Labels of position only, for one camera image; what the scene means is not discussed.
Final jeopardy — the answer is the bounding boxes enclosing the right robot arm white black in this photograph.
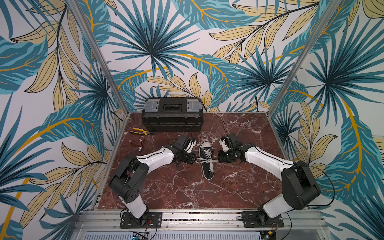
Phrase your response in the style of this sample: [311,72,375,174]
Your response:
[219,134,321,225]

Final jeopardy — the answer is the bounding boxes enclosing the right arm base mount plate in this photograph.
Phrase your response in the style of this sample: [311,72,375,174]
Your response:
[237,211,285,229]

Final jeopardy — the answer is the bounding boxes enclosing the yellow handled pliers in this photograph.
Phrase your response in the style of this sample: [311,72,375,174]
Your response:
[130,128,155,136]

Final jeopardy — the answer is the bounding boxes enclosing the red handled tool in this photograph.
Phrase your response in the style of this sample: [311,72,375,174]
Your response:
[129,136,146,152]

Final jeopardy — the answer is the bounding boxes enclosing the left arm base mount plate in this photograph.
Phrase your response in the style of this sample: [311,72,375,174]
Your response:
[120,212,163,229]

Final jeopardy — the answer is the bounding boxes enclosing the black grey plastic toolbox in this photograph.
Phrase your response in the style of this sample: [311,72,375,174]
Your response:
[142,97,204,132]

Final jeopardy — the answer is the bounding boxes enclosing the black white canvas sneaker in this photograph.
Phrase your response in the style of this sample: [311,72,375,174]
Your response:
[199,142,214,180]

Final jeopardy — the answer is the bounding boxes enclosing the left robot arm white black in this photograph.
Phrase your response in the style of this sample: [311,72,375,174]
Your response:
[109,135,197,220]

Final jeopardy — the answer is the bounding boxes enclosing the aluminium rail frame front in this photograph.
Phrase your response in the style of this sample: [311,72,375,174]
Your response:
[71,209,333,240]

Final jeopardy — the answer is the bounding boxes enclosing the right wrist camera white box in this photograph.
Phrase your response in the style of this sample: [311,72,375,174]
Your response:
[219,137,230,152]

